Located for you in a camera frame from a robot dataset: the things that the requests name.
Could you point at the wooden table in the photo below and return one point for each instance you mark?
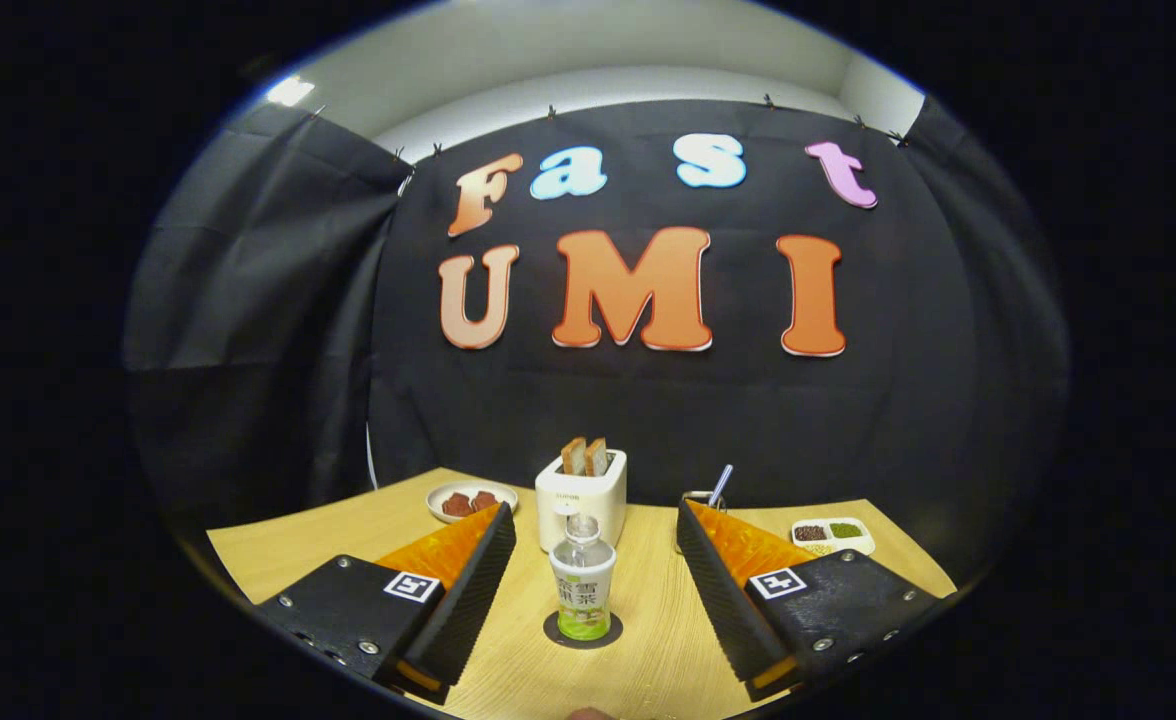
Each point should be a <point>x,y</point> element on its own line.
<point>648,660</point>

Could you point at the dark brown round coaster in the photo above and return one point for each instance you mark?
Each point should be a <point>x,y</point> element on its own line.
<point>611,632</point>

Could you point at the small round white dish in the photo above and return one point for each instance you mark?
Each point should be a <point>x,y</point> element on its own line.
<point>434,502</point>

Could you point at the ceiling light panel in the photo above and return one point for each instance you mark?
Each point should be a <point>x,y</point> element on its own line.
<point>290,90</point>

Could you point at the red-brown food piece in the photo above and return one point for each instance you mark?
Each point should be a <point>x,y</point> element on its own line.
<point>485,499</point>
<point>456,504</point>

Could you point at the cream white toaster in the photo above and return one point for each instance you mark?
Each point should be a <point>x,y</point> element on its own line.
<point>578,492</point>

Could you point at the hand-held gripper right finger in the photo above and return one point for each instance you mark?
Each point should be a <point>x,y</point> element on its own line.
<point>723,590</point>

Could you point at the black backdrop cloth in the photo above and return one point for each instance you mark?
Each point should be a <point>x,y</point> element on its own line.
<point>648,400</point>

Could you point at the toast slice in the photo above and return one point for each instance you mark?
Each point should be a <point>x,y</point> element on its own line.
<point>598,457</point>
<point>574,457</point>

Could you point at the white divided dish with beans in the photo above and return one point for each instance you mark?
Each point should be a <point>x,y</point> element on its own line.
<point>866,540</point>

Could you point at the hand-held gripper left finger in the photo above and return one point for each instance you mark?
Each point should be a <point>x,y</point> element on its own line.
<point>468,600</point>

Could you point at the clear juice bottle white label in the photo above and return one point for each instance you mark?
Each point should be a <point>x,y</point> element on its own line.
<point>583,590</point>

